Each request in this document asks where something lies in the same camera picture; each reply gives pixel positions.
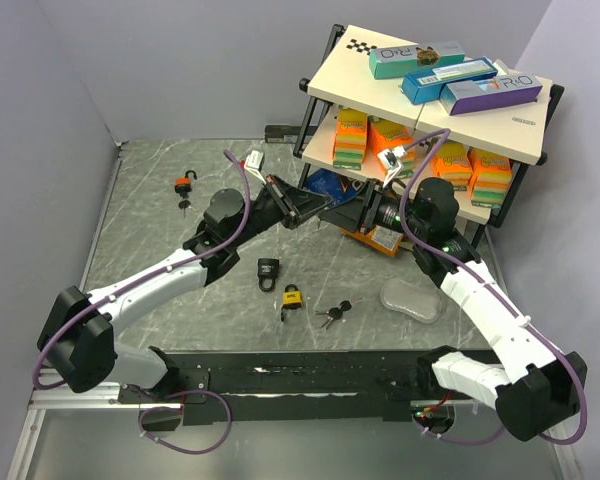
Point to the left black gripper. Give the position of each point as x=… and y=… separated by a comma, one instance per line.
x=301, y=203

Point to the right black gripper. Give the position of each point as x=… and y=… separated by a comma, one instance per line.
x=347, y=214

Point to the black padlock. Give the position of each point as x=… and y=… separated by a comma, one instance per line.
x=267, y=272

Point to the yellow padlock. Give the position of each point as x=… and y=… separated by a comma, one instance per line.
x=291, y=300

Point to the black key bunch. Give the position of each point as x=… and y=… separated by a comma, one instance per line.
x=336, y=313

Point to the black-headed key bunch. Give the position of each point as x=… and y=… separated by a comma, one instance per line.
x=184, y=206

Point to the orange padlock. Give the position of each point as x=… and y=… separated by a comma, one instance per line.
x=183, y=185

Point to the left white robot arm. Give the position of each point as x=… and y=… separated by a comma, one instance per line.
x=79, y=337

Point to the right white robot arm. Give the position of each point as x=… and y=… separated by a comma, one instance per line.
x=534, y=386

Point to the blue chips bag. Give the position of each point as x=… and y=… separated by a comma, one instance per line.
x=338, y=187

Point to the orange Kettle chips bag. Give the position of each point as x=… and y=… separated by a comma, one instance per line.
x=380, y=239

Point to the black device behind shelf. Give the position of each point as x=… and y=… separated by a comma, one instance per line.
x=283, y=134

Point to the orange sponge pack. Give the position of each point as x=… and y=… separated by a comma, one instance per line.
x=384, y=134
x=451, y=163

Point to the sponge pack far left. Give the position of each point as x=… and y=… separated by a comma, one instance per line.
x=350, y=139

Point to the clear plastic pouch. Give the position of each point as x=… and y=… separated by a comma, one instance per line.
x=422, y=304

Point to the three-tier shelf rack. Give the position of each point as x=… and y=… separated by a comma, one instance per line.
x=344, y=79

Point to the blue box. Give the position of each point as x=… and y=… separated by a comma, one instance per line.
x=426, y=86

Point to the sponge pack far right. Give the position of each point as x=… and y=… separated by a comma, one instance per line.
x=491, y=178

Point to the teal R+O box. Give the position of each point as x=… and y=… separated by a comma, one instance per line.
x=397, y=61

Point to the purple R+O box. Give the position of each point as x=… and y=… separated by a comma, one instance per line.
x=502, y=91

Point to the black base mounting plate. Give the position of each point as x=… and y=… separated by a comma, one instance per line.
x=301, y=385

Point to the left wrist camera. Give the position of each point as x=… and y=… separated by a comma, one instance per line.
x=254, y=161

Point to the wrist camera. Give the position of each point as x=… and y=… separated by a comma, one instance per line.
x=391, y=159
x=254, y=161

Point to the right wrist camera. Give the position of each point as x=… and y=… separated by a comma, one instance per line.
x=391, y=159

